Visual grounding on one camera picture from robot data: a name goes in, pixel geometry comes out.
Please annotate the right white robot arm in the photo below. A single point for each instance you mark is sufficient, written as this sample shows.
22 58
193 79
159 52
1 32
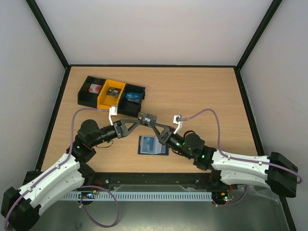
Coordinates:
275 171

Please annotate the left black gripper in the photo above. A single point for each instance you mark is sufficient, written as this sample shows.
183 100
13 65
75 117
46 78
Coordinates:
120 126

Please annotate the blue card holder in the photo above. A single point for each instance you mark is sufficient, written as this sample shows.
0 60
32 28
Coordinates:
159 149

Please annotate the yellow bin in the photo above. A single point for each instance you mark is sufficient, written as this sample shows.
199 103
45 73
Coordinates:
104 101

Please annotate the black rail base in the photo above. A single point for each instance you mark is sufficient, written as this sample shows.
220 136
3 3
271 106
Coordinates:
199 181

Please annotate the black enclosure frame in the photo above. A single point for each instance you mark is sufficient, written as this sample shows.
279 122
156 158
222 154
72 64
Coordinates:
237 69

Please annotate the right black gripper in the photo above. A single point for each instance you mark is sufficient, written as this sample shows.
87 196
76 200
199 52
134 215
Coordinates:
165 136

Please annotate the white slotted cable duct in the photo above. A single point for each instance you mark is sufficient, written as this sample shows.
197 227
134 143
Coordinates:
140 196

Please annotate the black VIP card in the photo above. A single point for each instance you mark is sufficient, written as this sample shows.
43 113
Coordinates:
146 119

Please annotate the red white card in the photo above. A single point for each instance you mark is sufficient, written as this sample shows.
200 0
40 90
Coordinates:
94 88

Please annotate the black bin right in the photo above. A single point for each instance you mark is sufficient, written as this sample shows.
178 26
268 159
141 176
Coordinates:
129 108

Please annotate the black bin left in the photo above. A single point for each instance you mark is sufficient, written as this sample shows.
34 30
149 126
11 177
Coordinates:
89 92

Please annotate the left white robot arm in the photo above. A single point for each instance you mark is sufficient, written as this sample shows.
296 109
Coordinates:
22 207

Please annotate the black bin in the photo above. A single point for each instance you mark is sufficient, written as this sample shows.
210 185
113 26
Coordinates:
129 108
89 92

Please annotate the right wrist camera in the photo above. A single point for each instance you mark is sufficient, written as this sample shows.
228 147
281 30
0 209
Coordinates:
177 120

